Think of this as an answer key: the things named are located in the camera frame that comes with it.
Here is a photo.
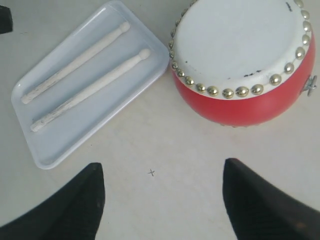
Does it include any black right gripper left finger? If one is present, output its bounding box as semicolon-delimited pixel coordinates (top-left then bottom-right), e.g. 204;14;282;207
0;162;106;240

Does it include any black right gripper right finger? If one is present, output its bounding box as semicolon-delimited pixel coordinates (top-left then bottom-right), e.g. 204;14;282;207
222;158;320;240

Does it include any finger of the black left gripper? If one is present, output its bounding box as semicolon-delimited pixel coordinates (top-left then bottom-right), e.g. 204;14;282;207
0;6;12;35

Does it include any wooden drumstick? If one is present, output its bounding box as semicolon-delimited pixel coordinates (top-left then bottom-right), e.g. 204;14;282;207
21;21;131;104
30;48;151;132

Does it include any small red drum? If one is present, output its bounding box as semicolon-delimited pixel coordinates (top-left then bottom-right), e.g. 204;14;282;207
168;0;317;127

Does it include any white rectangular plastic tray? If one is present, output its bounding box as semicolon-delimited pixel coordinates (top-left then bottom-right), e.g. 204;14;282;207
11;0;169;170

